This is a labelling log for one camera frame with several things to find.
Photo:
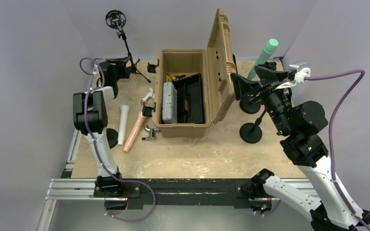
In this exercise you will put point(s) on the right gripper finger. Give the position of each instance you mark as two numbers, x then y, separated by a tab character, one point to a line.
244	87
270	75

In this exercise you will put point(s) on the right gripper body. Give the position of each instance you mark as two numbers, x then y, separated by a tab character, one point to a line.
266	89

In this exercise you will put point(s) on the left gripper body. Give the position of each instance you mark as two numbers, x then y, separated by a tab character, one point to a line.
114	80

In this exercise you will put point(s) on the white microphone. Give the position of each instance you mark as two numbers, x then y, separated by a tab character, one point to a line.
124	111

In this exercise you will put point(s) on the pink microphone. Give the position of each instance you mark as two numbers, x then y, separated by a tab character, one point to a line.
134	132

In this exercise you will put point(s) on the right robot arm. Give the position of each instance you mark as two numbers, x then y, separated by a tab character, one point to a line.
332	209

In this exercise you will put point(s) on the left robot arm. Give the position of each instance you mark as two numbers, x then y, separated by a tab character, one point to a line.
90	118

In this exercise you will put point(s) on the round base stand rear right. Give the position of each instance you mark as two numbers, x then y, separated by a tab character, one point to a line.
252	108

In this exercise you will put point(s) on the round base stand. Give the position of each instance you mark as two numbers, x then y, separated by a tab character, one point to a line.
112	137
252	108
251	132

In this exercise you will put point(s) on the green microphone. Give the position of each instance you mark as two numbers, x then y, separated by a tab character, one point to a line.
268	50

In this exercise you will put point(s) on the round base stand front right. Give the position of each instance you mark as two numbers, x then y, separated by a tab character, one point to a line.
251	132

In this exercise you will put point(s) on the black tripod mic stand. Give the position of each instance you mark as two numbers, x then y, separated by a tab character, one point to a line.
116	20

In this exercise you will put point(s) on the round base stand left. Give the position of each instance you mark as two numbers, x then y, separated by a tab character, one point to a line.
112	137

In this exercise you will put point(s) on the tan plastic toolbox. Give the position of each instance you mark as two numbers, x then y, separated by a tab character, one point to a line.
215	63

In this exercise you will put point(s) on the black toolbox latch rear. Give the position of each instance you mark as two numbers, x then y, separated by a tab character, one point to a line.
152	68

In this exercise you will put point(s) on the black toolbox latch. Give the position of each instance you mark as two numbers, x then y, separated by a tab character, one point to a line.
147	111
152	68

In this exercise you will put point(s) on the white pipe fitting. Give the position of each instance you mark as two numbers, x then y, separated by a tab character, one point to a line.
149	95

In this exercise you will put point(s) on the black toolbox latch front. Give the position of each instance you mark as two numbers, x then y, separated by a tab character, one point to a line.
147	111

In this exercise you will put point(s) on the black tool tray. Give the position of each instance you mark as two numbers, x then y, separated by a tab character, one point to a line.
190	108

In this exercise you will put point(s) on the yellow pliers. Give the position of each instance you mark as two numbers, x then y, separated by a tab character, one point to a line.
170	78

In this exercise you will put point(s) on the grey plastic case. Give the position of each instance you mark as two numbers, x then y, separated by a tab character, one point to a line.
169	104

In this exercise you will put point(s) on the silver metal bracket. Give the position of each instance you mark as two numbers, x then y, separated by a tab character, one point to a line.
151	133

